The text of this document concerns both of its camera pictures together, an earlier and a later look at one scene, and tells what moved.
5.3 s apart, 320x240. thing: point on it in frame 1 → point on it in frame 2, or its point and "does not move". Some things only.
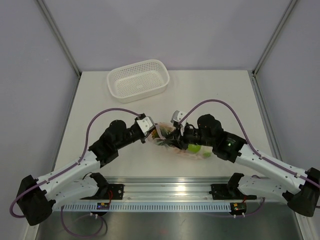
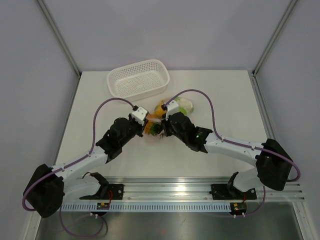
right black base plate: [229, 192] does not move
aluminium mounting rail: [167, 188] does not move
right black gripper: [176, 138] → [165, 124]
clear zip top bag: [160, 136] → [154, 125]
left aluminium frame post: [60, 36] does not move
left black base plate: [112, 192] does not move
